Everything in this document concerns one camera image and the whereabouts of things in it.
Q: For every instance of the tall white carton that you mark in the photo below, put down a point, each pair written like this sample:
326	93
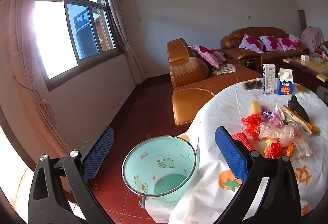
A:
268	79

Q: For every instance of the yellow sponge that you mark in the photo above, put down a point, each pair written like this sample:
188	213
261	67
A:
255	107

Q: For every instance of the sliding glass window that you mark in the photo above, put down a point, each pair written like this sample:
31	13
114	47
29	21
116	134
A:
84	26

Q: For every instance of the pink garment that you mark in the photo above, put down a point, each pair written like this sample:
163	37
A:
312	38

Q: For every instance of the red foam fruit net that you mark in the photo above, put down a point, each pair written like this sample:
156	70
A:
242	140

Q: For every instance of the yellow red crumpled wrapper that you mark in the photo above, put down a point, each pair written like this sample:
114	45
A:
274	149

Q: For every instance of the pink floral pillow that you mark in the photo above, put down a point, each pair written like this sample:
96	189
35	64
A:
287	44
251	43
269	43
206	56

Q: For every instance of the small white box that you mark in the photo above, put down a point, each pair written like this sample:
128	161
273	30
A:
305	57

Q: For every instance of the black foam fruit net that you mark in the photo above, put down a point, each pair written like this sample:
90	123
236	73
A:
298	108

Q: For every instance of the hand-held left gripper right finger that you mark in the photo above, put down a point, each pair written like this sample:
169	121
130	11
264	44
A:
230	152

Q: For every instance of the long pink curtain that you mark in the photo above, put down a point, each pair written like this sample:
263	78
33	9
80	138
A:
20	34
120	34

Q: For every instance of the mint green plastic bucket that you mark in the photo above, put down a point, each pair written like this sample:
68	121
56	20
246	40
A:
164	162

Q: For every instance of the blue white milk carton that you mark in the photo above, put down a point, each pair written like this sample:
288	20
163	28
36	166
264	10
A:
284	84

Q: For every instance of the white fruit print tablecloth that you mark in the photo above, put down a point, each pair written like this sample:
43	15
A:
230	111

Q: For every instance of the wooden coffee table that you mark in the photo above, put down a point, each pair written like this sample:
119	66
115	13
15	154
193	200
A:
307	66

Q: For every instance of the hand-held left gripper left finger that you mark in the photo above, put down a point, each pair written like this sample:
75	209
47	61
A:
98	152

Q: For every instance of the brown leather corner sofa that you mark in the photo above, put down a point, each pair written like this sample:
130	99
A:
189	101

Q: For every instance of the purple wrapper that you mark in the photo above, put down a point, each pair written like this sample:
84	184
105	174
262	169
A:
266	115

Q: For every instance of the dark snack packet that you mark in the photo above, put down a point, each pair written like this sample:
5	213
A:
253	84

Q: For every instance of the pink clear plastic bag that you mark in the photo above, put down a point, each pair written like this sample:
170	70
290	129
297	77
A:
289	134

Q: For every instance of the long orange white wrapper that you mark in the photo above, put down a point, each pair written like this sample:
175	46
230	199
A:
299	120

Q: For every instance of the red crumpled plastic bag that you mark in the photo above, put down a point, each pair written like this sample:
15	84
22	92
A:
252	125

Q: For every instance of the checkered cloth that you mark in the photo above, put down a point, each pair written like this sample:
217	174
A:
225	69

